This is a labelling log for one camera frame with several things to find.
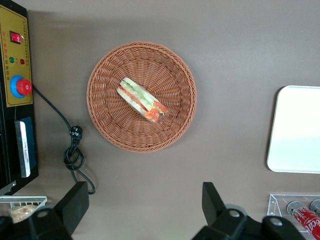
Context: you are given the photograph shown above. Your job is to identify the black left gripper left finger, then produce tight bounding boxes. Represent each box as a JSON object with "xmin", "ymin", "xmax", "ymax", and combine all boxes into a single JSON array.
[{"xmin": 27, "ymin": 181, "xmax": 90, "ymax": 240}]

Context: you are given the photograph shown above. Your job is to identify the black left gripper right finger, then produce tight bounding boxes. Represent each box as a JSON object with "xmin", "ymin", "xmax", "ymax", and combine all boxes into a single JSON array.
[{"xmin": 192, "ymin": 181, "xmax": 251, "ymax": 240}]

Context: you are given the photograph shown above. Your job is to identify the sandwich with lettuce tomato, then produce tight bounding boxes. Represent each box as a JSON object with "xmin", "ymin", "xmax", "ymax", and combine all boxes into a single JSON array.
[{"xmin": 117, "ymin": 77, "xmax": 169, "ymax": 124}]

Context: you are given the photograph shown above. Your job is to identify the round brown wicker basket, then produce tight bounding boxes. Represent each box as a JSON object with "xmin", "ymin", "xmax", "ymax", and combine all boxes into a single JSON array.
[{"xmin": 86, "ymin": 41, "xmax": 198, "ymax": 153}]

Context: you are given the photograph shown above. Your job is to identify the beige plastic serving tray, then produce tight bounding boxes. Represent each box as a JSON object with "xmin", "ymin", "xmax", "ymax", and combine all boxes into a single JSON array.
[{"xmin": 266, "ymin": 85, "xmax": 320, "ymax": 174}]

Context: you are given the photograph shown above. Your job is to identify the clear bag brown crackers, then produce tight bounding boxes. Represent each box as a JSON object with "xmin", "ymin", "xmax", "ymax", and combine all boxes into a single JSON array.
[{"xmin": 9, "ymin": 203, "xmax": 39, "ymax": 223}]

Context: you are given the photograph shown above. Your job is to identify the clear acrylic bottle rack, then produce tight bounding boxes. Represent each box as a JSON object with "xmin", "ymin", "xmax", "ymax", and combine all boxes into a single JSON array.
[{"xmin": 266, "ymin": 192, "xmax": 320, "ymax": 235}]

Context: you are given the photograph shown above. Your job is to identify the red cola bottle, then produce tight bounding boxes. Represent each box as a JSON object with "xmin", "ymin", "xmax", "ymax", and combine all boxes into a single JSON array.
[
  {"xmin": 309, "ymin": 198, "xmax": 320, "ymax": 216},
  {"xmin": 286, "ymin": 200, "xmax": 320, "ymax": 240}
]

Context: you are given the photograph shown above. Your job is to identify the black sealing machine yellow panel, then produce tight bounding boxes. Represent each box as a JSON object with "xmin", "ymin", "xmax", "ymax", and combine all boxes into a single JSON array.
[{"xmin": 0, "ymin": 0, "xmax": 40, "ymax": 196}]

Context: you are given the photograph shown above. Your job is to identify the white wire rack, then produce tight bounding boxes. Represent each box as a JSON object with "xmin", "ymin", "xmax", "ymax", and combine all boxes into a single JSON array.
[{"xmin": 0, "ymin": 195, "xmax": 48, "ymax": 224}]

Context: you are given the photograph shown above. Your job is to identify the black power cable with plug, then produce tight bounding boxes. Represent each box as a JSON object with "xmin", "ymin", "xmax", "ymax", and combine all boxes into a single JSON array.
[{"xmin": 31, "ymin": 84, "xmax": 96, "ymax": 195}]

